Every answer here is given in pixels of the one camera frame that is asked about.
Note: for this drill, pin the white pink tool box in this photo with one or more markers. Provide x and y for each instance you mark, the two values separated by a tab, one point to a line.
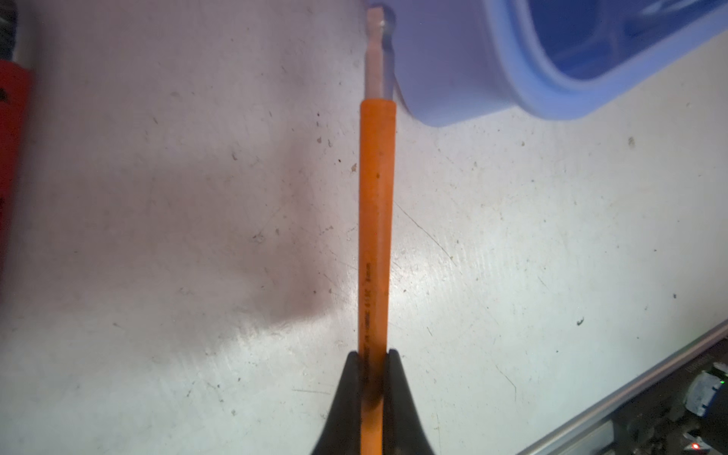
556	60

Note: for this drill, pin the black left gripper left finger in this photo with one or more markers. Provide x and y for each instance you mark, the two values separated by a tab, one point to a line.
341	434

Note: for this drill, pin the orange sleeved hex key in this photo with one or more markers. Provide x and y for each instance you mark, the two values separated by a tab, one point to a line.
376	196

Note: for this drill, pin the red sleeved hex key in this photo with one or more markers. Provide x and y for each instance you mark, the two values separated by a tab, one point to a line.
16	85

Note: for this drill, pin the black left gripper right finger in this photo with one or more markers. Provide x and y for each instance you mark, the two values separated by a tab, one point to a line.
403	433

